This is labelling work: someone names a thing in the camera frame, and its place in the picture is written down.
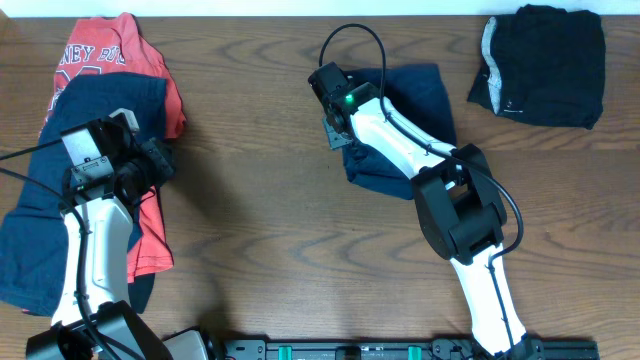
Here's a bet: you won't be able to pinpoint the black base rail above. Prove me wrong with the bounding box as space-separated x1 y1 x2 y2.
212 338 600 360

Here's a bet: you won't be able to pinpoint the folded black shorts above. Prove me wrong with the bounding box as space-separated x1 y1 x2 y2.
467 5 606 130

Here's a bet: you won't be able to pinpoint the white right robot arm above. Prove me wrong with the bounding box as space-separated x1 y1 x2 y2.
308 63 535 359

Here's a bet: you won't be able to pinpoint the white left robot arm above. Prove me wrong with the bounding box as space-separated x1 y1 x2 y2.
26 112 208 359

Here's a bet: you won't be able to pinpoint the navy shorts on pile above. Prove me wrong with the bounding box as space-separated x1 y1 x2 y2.
1 73 167 317

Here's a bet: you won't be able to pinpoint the navy blue shorts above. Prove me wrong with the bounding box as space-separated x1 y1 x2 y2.
342 64 457 200

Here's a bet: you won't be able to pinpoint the red printed t-shirt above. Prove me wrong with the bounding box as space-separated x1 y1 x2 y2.
22 12 187 315

